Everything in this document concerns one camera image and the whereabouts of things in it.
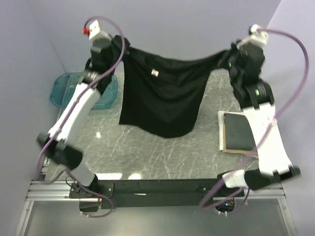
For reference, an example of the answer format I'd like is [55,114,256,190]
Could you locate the black t shirt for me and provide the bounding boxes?
[112,35,228,138]

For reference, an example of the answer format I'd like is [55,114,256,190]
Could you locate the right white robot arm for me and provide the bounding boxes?
[216,41,301,196]

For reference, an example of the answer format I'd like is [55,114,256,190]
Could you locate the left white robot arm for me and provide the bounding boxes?
[37,35,126,198]

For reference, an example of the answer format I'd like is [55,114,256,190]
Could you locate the teal plastic bin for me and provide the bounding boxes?
[50,73,119,110]

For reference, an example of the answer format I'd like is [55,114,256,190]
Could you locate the folded dark grey shirt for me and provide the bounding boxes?
[224,113,255,151]

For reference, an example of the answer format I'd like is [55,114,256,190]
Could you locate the brown cardboard board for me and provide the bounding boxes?
[222,148,258,158]

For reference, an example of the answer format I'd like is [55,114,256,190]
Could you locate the black base crossbar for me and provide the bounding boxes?
[68,178,244,210]

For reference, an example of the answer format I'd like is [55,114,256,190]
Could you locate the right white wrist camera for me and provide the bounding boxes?
[236,24,269,49]

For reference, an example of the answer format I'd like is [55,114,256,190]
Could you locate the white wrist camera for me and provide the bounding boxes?
[83,20,112,41]
[236,24,269,49]

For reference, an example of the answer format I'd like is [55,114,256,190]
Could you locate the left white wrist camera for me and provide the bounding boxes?
[83,20,112,41]

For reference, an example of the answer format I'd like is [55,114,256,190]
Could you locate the aluminium frame rail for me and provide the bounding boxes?
[26,179,287,201]

